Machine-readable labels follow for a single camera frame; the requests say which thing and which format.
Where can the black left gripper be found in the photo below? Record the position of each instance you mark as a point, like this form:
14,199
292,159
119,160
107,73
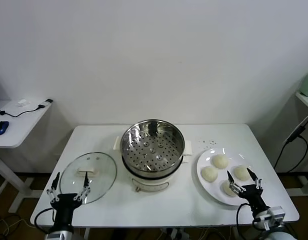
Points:
65,207

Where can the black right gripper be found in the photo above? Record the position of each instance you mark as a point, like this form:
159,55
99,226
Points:
254,196

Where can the white steamed baozi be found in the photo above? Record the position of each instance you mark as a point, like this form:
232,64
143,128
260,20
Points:
220,161
209,173
226,188
241,173

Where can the glass pot lid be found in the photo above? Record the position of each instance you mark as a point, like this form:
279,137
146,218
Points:
101,172

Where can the stainless steel steamer basket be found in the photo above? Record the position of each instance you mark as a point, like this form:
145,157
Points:
169,140

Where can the white round plate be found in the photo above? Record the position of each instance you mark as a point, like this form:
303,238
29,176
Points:
234,160

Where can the black power adapter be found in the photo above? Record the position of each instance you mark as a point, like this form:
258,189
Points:
296,133

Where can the white side desk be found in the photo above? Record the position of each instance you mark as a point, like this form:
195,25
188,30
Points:
21,127

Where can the cream electric cooking pot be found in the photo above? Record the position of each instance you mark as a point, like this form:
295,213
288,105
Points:
149,185

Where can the small black desk adapter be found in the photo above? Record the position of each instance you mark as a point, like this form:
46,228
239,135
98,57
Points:
48,100

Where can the blue computer mouse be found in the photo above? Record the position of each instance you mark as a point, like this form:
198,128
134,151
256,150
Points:
1,128

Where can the small white crumpled item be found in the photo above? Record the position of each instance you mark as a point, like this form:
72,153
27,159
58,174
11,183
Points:
23,102

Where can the white shelf desk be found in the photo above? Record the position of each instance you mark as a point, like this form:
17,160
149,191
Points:
307,101

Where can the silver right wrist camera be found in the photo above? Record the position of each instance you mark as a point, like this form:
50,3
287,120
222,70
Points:
276,216

